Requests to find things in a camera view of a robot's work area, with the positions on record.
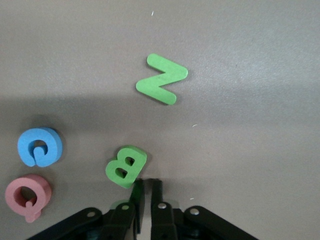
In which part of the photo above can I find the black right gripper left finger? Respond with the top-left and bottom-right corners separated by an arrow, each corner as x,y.
101,178 -> 146,240

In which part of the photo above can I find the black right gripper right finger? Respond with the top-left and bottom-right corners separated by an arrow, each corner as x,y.
149,178 -> 178,240

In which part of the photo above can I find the green letter B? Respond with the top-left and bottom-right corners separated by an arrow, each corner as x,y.
105,144 -> 148,190

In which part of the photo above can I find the pink letter Q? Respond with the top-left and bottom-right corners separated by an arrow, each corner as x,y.
4,174 -> 53,224

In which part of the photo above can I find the blue letter G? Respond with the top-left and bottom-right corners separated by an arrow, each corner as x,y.
17,127 -> 63,168

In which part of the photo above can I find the green letter N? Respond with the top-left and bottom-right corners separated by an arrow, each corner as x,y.
135,53 -> 189,106

